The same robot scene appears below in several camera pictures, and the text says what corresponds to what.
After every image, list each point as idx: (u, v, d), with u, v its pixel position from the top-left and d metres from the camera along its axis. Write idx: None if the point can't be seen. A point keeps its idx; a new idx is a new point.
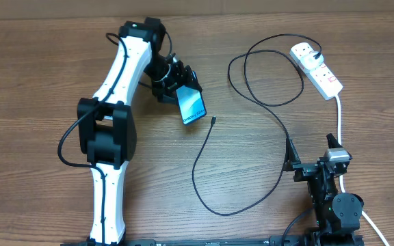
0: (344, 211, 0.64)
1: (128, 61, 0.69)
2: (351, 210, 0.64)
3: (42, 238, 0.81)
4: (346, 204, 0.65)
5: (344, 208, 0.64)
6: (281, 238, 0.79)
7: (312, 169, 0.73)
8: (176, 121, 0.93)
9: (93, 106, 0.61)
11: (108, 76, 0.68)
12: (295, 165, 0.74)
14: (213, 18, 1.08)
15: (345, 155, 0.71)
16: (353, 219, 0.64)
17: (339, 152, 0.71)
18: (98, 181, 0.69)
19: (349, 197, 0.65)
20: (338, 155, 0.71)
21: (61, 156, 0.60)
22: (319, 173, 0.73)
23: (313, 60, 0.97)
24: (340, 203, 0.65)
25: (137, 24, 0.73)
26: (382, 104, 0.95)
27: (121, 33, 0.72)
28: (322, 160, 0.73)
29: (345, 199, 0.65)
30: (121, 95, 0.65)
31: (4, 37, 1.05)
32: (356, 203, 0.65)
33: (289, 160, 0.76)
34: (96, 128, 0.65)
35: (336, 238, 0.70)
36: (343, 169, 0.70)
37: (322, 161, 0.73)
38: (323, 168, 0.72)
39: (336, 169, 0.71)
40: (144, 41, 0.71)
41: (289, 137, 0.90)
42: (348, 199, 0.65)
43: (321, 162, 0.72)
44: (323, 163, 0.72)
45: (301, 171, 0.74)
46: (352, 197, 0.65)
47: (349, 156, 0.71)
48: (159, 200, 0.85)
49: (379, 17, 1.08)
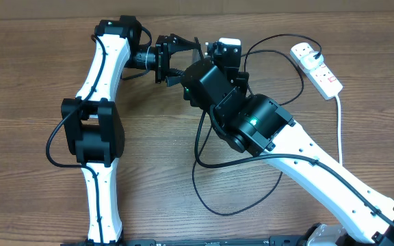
0: (219, 88, 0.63)
1: (108, 57, 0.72)
2: (221, 89, 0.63)
3: (42, 238, 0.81)
4: (216, 79, 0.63)
5: (211, 89, 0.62)
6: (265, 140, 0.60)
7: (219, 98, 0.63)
8: (176, 121, 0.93)
9: (76, 105, 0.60)
11: (88, 76, 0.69)
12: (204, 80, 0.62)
14: (213, 18, 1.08)
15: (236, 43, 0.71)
16: (317, 145, 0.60)
17: (231, 41, 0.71)
18: (89, 181, 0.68)
19: (209, 74, 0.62)
20: (229, 42, 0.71)
21: (50, 157, 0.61)
22: (234, 57, 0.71)
23: (313, 60, 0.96)
24: (208, 88, 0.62)
25: (112, 22, 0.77)
26: (382, 104, 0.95)
27: (97, 33, 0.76)
28: (210, 44, 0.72)
29: (213, 77, 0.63)
30: (103, 91, 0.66)
31: (3, 36, 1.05)
32: (213, 72, 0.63)
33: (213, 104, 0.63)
34: (83, 128, 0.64)
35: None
36: (232, 52, 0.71)
37: (222, 48, 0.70)
38: (226, 56, 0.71)
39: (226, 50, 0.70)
40: (121, 37, 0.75)
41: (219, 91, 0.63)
42: (217, 74, 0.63)
43: (223, 50, 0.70)
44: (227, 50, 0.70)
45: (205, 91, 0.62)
46: (209, 71, 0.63)
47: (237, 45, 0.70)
48: (159, 200, 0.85)
49: (378, 17, 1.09)
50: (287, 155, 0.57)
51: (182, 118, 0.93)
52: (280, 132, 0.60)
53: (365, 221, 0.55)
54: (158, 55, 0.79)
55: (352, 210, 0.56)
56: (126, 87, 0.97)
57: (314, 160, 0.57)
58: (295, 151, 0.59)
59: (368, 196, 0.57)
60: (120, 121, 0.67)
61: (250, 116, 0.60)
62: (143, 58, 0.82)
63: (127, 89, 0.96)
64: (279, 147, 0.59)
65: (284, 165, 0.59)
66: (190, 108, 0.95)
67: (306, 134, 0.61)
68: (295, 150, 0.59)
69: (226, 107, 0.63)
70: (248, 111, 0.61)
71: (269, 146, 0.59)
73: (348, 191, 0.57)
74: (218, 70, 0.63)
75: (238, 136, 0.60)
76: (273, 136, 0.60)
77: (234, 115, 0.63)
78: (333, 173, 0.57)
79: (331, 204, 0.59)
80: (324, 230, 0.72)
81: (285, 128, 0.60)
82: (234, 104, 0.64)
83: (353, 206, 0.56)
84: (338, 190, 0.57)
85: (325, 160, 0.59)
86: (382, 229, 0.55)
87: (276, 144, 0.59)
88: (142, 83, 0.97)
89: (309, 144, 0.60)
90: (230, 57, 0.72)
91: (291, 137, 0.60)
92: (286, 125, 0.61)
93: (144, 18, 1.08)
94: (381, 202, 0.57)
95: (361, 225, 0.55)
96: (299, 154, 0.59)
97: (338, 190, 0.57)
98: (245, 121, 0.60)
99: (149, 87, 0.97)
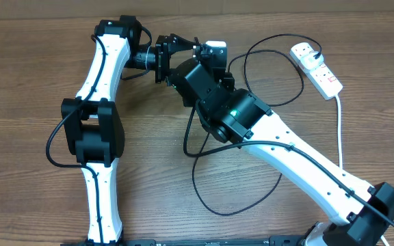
0: (204, 84, 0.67)
1: (108, 57, 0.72)
2: (205, 85, 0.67)
3: (43, 238, 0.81)
4: (200, 76, 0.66)
5: (196, 85, 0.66)
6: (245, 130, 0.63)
7: (203, 93, 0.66)
8: (176, 121, 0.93)
9: (76, 105, 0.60)
11: (88, 76, 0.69)
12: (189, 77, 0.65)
14: (213, 18, 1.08)
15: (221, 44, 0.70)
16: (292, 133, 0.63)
17: (216, 44, 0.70)
18: (89, 181, 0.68)
19: (195, 71, 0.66)
20: (215, 45, 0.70)
21: (49, 157, 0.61)
22: (221, 58, 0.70)
23: (313, 60, 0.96)
24: (193, 85, 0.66)
25: (111, 22, 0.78)
26: (382, 104, 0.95)
27: (97, 33, 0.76)
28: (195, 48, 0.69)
29: (198, 74, 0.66)
30: (103, 91, 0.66)
31: (3, 36, 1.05)
32: (198, 68, 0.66)
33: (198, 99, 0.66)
34: (83, 128, 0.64)
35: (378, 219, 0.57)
36: (220, 55, 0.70)
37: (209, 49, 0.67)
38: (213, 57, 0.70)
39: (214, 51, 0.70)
40: (121, 37, 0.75)
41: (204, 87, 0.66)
42: (202, 71, 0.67)
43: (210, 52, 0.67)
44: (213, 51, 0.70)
45: (191, 87, 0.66)
46: (195, 67, 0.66)
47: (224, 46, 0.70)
48: (159, 200, 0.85)
49: (378, 17, 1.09)
50: (265, 141, 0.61)
51: (182, 118, 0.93)
52: (258, 121, 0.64)
53: (340, 202, 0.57)
54: (158, 54, 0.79)
55: (327, 193, 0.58)
56: (126, 87, 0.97)
57: (289, 145, 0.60)
58: (273, 138, 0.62)
59: (343, 179, 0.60)
60: (120, 121, 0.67)
61: (230, 108, 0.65)
62: (143, 58, 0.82)
63: (127, 89, 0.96)
64: (257, 135, 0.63)
65: (263, 152, 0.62)
66: (190, 108, 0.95)
67: (282, 123, 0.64)
68: (272, 137, 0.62)
69: (210, 102, 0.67)
70: (230, 104, 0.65)
71: (248, 134, 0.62)
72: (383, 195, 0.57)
73: (323, 174, 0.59)
74: (203, 67, 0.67)
75: (221, 128, 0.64)
76: (252, 126, 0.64)
77: (217, 108, 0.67)
78: (308, 158, 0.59)
79: (307, 188, 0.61)
80: (319, 227, 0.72)
81: (263, 118, 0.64)
82: (217, 99, 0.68)
83: (329, 189, 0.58)
84: (314, 175, 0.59)
85: (301, 146, 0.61)
86: (356, 210, 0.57)
87: (254, 132, 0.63)
88: (142, 83, 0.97)
89: (286, 132, 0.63)
90: (216, 59, 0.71)
91: (267, 125, 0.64)
92: (264, 115, 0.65)
93: (144, 18, 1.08)
94: (356, 184, 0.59)
95: (336, 206, 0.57)
96: (276, 141, 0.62)
97: (314, 175, 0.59)
98: (228, 113, 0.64)
99: (149, 87, 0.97)
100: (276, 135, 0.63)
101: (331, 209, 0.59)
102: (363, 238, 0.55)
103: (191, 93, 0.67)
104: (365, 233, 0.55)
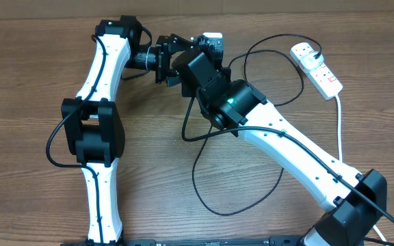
0: (206, 72, 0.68)
1: (108, 57, 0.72)
2: (207, 74, 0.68)
3: (42, 238, 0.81)
4: (203, 64, 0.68)
5: (198, 72, 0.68)
6: (242, 117, 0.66)
7: (204, 82, 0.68)
8: (176, 121, 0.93)
9: (76, 105, 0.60)
11: (88, 76, 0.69)
12: (192, 64, 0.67)
14: (213, 18, 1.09)
15: (219, 36, 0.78)
16: (286, 121, 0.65)
17: (213, 35, 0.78)
18: (89, 181, 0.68)
19: (198, 59, 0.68)
20: (212, 36, 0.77)
21: (50, 157, 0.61)
22: (217, 49, 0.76)
23: (313, 60, 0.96)
24: (195, 72, 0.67)
25: (112, 23, 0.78)
26: (382, 104, 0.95)
27: (97, 33, 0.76)
28: (195, 38, 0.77)
29: (201, 61, 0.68)
30: (104, 91, 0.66)
31: (3, 36, 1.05)
32: (201, 57, 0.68)
33: (199, 88, 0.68)
34: (83, 128, 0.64)
35: (366, 206, 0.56)
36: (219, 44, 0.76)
37: (206, 40, 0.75)
38: (211, 47, 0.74)
39: (213, 40, 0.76)
40: (122, 37, 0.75)
41: (206, 75, 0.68)
42: (204, 59, 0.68)
43: (208, 42, 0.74)
44: (211, 42, 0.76)
45: (193, 74, 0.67)
46: (198, 56, 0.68)
47: (220, 37, 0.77)
48: (159, 200, 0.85)
49: (379, 17, 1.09)
50: (258, 128, 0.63)
51: (182, 118, 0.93)
52: (253, 110, 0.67)
53: (327, 186, 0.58)
54: (158, 54, 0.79)
55: (316, 178, 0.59)
56: (125, 87, 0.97)
57: (280, 132, 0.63)
58: (266, 125, 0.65)
59: (332, 165, 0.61)
60: (120, 121, 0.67)
61: (228, 97, 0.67)
62: (143, 58, 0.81)
63: (127, 89, 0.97)
64: (252, 122, 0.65)
65: (256, 138, 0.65)
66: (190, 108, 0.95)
67: (276, 111, 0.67)
68: (265, 123, 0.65)
69: (211, 90, 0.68)
70: (228, 93, 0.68)
71: (243, 121, 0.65)
72: (371, 181, 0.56)
73: (313, 160, 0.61)
74: (206, 56, 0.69)
75: (219, 115, 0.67)
76: (247, 113, 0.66)
77: (217, 96, 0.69)
78: (298, 143, 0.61)
79: (300, 176, 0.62)
80: None
81: (258, 106, 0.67)
82: (217, 87, 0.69)
83: (318, 173, 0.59)
84: (306, 161, 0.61)
85: (293, 133, 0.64)
86: (343, 195, 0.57)
87: (249, 119, 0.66)
88: (142, 83, 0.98)
89: (279, 119, 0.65)
90: (214, 50, 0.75)
91: (262, 113, 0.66)
92: (259, 104, 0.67)
93: (144, 18, 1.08)
94: (345, 171, 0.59)
95: (324, 190, 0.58)
96: (269, 127, 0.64)
97: (307, 162, 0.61)
98: (225, 101, 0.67)
99: (149, 87, 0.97)
100: (269, 122, 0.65)
101: (319, 194, 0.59)
102: (349, 221, 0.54)
103: (193, 80, 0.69)
104: (351, 217, 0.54)
